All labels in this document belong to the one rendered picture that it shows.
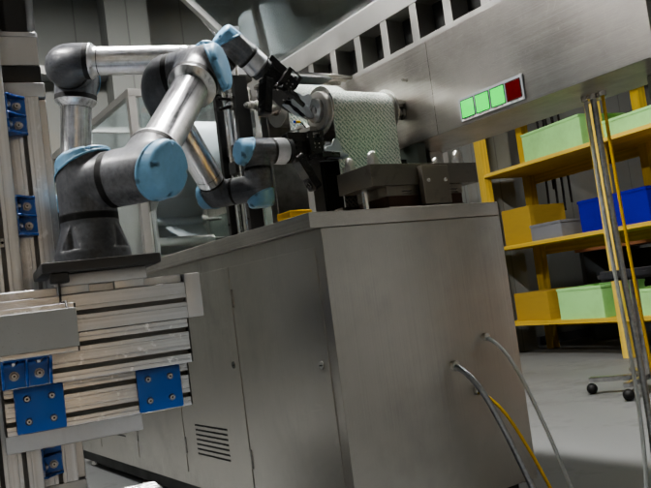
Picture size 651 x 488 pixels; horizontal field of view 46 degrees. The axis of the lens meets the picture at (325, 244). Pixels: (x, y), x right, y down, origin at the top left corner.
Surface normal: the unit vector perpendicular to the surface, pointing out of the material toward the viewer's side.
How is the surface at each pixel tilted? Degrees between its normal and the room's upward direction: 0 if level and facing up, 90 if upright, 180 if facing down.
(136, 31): 90
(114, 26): 90
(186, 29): 90
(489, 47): 90
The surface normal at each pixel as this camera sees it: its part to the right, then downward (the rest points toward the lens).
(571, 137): -0.90, 0.09
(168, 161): 0.91, -0.06
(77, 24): 0.41, -0.11
